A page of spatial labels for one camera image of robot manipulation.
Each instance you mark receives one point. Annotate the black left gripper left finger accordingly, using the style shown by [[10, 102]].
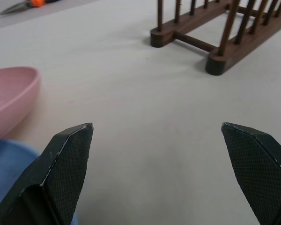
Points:
[[61, 173]]

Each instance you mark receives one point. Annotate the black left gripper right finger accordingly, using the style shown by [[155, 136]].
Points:
[[257, 168]]

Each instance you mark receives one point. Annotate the brown wooden dish rack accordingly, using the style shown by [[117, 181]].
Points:
[[227, 37]]

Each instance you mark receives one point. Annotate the blue plastic bowl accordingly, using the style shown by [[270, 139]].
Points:
[[7, 164]]

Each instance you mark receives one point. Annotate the pink plastic plate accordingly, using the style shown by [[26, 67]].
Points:
[[9, 98]]

